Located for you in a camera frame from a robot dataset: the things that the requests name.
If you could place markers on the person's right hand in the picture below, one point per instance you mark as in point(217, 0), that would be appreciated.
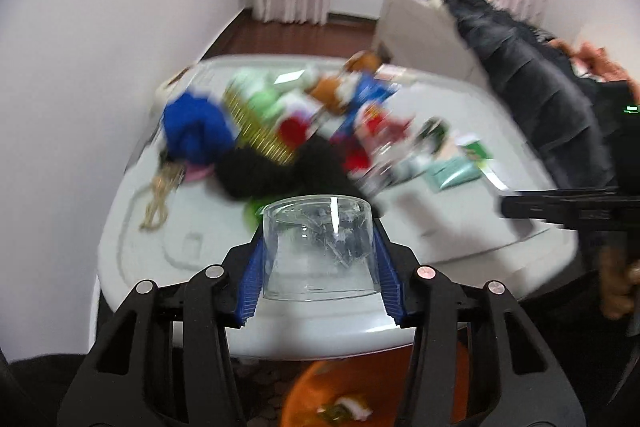
point(619, 280)

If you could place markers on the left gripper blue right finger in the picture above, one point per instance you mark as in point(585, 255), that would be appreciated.
point(514, 378)

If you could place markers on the orange trash bin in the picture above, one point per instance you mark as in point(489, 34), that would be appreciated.
point(358, 391)

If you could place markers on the blue tissue packet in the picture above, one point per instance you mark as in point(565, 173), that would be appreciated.
point(354, 90)

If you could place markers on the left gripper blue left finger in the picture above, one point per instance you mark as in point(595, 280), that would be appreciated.
point(163, 358)

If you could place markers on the white bed frame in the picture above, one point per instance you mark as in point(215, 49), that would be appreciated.
point(423, 35)

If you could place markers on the brown plush head pen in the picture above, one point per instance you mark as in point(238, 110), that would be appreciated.
point(363, 61)

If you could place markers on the pale green small bottle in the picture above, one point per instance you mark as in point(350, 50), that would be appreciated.
point(299, 79)

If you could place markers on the dark green spray bottle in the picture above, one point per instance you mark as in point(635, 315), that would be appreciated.
point(423, 150)

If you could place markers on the green cap lotion bottle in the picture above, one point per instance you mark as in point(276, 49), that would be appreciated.
point(255, 88)

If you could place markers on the teal cream tube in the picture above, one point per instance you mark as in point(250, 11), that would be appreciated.
point(451, 172)

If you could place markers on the blue knit cloth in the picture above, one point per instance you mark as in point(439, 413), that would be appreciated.
point(196, 130)

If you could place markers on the orange plush animal toy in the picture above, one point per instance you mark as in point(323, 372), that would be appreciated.
point(333, 93)

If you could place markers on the pink fluffy garment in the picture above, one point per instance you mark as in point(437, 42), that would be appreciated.
point(593, 61)

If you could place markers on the yellow plastic hair comb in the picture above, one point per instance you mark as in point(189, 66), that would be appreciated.
point(253, 133)

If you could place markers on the clear plastic cup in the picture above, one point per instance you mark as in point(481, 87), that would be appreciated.
point(319, 248)

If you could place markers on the red white plush ornament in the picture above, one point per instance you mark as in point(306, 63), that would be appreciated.
point(370, 136)

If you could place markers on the black sock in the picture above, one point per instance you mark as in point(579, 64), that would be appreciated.
point(316, 169)

